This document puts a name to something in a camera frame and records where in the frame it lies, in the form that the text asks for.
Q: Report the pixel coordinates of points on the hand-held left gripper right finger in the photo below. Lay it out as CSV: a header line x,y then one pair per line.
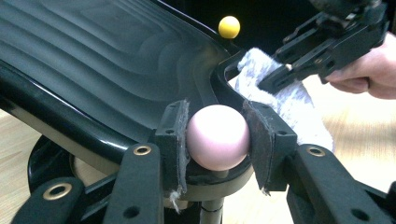
x,y
271,146

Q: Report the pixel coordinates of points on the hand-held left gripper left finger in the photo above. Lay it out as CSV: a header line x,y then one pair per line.
x,y
174,133

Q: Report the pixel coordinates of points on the purple white fluffy cloth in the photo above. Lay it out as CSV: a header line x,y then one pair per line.
x,y
299,112

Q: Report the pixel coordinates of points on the pink ball knob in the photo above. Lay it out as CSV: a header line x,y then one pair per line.
x,y
218,137

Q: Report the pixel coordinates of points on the yellow ball knob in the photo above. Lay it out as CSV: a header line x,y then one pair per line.
x,y
229,27

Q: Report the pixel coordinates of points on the black wavy tray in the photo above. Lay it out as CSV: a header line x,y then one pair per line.
x,y
93,56

